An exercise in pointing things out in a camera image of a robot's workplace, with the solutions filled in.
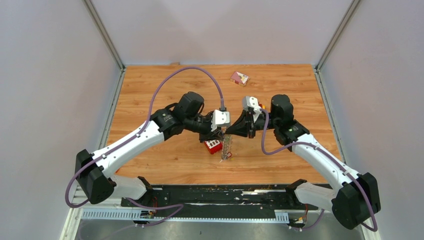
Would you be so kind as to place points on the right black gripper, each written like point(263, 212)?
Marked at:
point(244, 125)

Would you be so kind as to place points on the playing card box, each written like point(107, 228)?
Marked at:
point(239, 78)

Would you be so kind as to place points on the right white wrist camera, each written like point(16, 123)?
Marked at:
point(251, 105)

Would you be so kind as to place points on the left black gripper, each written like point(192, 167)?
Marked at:
point(218, 134)

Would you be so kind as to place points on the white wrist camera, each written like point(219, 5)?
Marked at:
point(220, 119)
point(251, 105)

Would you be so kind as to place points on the left aluminium frame post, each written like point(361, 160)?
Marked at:
point(104, 33)

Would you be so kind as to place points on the red window toy brick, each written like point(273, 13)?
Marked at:
point(213, 146)

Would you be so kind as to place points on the aluminium frame post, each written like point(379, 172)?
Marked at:
point(354, 4)
point(104, 33)

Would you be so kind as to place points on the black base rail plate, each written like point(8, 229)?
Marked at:
point(233, 201)

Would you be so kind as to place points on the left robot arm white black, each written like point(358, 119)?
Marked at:
point(96, 171)

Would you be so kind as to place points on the right aluminium frame post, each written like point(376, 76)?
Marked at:
point(354, 4)

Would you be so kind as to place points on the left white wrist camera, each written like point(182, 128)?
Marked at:
point(220, 119)

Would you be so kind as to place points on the large metal keyring with rings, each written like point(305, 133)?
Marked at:
point(226, 153)

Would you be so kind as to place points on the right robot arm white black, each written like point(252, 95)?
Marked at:
point(353, 198)

